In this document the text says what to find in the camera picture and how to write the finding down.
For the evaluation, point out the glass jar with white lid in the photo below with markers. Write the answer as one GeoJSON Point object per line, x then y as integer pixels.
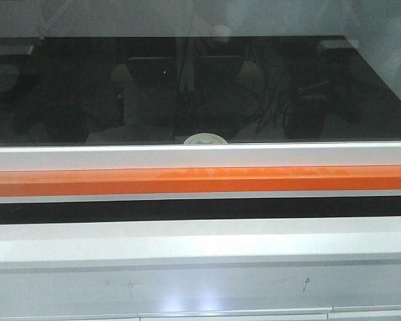
{"type": "Point", "coordinates": [205, 138]}

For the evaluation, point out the fume hood sash orange handle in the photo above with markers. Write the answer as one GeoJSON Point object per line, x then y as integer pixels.
{"type": "Point", "coordinates": [97, 98]}

